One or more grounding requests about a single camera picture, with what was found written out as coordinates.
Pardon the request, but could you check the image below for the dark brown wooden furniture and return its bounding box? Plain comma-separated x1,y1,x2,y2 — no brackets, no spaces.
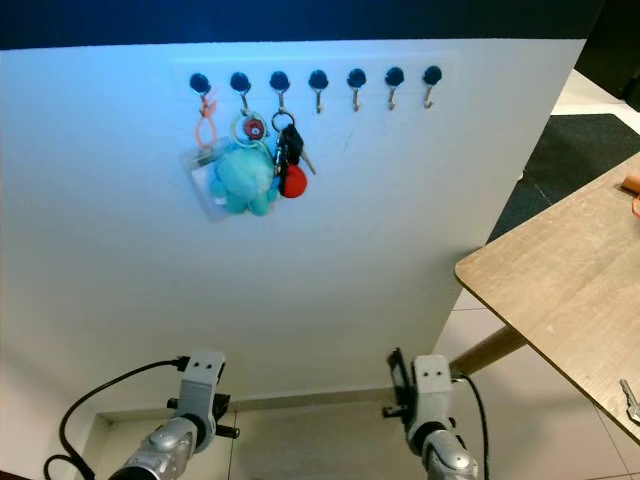
0,462,36,480

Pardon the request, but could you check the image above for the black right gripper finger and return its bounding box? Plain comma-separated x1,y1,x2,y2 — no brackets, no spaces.
386,347,410,402

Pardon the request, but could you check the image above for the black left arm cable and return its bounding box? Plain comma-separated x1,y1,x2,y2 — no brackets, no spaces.
57,356,193,479

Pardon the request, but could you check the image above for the black car key red fob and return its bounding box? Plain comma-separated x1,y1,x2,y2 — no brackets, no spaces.
270,110,316,199

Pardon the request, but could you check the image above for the light wooden table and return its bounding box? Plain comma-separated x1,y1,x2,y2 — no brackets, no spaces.
456,150,640,446

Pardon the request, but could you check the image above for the black furniture piece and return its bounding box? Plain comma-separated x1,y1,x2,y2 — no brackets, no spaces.
575,20,640,101

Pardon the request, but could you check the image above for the teal plush toy keychain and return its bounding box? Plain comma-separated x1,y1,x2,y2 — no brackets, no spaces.
210,112,279,217

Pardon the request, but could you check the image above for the white partition board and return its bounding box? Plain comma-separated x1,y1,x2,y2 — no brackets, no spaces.
0,38,589,471

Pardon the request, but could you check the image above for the black knob metal hook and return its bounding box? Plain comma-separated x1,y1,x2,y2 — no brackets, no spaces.
268,70,291,114
382,65,406,110
307,68,330,114
189,73,212,111
345,67,368,112
420,64,444,108
229,71,252,114

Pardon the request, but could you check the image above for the black floor mat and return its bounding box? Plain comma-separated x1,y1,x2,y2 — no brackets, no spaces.
488,113,640,244

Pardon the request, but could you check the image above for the brown wooden table leg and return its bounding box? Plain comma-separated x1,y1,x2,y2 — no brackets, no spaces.
450,325,529,376

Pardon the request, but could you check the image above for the clear badge holder orange strap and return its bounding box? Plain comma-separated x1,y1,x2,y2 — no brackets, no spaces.
180,95,229,223

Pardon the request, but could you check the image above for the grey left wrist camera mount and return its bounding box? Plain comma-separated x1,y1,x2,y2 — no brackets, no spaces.
183,350,227,416

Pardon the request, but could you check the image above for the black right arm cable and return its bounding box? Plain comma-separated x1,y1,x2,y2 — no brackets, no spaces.
451,370,489,480

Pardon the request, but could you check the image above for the white hook rail strip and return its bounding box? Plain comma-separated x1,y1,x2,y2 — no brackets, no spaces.
175,55,461,111

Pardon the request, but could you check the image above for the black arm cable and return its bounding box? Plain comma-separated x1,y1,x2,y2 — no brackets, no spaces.
451,370,489,480
57,356,193,479

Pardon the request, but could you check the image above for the brown charm with orange strap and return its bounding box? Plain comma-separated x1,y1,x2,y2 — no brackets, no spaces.
622,172,640,217

